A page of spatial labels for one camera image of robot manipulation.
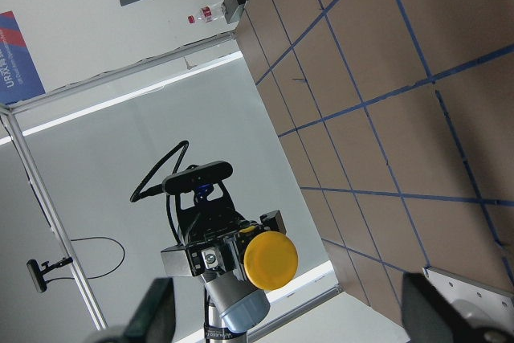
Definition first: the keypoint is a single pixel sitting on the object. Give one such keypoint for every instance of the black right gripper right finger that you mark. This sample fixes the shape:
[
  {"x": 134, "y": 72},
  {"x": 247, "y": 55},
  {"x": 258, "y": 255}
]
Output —
[{"x": 428, "y": 317}]

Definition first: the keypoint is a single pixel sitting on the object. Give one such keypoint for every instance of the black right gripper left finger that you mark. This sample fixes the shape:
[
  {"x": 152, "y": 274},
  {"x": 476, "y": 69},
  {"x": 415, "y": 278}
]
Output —
[{"x": 155, "y": 317}]

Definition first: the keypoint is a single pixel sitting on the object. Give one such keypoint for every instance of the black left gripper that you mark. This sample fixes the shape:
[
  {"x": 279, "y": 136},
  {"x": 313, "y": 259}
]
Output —
[{"x": 214, "y": 235}]

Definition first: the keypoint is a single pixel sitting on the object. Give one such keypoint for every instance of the yellow push button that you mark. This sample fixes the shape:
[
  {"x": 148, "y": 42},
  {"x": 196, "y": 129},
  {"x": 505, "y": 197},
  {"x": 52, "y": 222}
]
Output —
[{"x": 265, "y": 258}]

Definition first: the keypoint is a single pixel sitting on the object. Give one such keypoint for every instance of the plastic water bottle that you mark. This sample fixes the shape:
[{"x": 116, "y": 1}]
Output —
[{"x": 208, "y": 13}]

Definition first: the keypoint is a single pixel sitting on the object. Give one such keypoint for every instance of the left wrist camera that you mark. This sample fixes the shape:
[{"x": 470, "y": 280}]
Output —
[{"x": 191, "y": 179}]

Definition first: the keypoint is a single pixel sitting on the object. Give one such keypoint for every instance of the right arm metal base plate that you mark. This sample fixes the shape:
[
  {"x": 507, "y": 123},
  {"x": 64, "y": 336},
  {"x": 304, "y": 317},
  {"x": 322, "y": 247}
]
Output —
[{"x": 472, "y": 298}]

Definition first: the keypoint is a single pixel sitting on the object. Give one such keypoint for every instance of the black webcam on frame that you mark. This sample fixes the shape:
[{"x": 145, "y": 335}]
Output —
[{"x": 38, "y": 271}]

